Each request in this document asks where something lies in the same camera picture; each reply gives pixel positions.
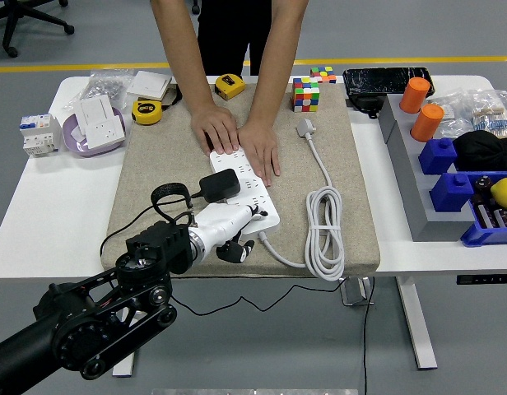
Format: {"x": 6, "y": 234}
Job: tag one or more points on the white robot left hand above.
{"x": 224, "y": 222}

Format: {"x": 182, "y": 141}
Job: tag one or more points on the person's left hand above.
{"x": 260, "y": 150}

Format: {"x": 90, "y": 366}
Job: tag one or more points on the person's right hand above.
{"x": 215, "y": 129}

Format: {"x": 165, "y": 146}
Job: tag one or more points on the black plug adapter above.
{"x": 220, "y": 185}

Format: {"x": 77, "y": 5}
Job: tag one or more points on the white power strip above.
{"x": 259, "y": 195}

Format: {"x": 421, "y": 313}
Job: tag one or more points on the person's right forearm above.
{"x": 181, "y": 49}

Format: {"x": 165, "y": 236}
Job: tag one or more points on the person's left forearm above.
{"x": 282, "y": 49}

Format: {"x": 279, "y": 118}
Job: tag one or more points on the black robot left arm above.
{"x": 146, "y": 247}

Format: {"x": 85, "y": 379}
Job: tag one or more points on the beige fabric mat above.
{"x": 294, "y": 185}

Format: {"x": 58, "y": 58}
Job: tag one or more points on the large colourful puzzle cube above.
{"x": 306, "y": 96}

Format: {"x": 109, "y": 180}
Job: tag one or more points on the person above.
{"x": 229, "y": 37}

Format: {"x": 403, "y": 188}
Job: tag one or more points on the small colourful puzzle cube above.
{"x": 323, "y": 75}

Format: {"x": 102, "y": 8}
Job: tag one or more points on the black power brick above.
{"x": 364, "y": 105}

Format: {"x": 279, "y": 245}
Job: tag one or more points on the clear bag of screws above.
{"x": 105, "y": 84}

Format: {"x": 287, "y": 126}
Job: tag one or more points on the purple bowl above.
{"x": 85, "y": 151}

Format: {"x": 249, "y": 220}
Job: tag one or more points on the black cracked tray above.
{"x": 377, "y": 82}

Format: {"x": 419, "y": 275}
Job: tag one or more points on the grey stepped block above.
{"x": 414, "y": 181}

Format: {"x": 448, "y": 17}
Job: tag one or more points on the orange cylinder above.
{"x": 414, "y": 96}
{"x": 426, "y": 123}

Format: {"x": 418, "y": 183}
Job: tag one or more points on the white circuit breaker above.
{"x": 39, "y": 135}

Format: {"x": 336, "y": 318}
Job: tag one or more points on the white table leg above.
{"x": 418, "y": 329}
{"x": 124, "y": 368}

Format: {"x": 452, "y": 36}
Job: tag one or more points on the blue block with knob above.
{"x": 451, "y": 195}
{"x": 438, "y": 158}

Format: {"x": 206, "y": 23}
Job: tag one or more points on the clear plastic bag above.
{"x": 453, "y": 109}

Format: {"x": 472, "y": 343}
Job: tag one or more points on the black office chair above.
{"x": 10, "y": 51}

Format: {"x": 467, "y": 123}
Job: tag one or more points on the black cloth bundle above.
{"x": 484, "y": 152}

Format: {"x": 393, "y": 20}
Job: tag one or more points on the dark round knob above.
{"x": 482, "y": 184}

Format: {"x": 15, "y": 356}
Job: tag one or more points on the clear bag of resistors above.
{"x": 490, "y": 115}

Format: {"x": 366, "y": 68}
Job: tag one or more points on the blue plastic bin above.
{"x": 484, "y": 236}

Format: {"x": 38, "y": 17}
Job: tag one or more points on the yellow lemon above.
{"x": 504, "y": 192}

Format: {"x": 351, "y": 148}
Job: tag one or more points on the black desk control panel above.
{"x": 486, "y": 280}

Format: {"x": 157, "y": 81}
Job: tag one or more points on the white flat switch box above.
{"x": 148, "y": 84}

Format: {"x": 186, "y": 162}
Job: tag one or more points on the white wall socket panel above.
{"x": 103, "y": 131}

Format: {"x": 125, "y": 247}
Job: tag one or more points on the white wall switch panel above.
{"x": 95, "y": 108}

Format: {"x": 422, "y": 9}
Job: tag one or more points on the silver metal bracket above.
{"x": 354, "y": 294}

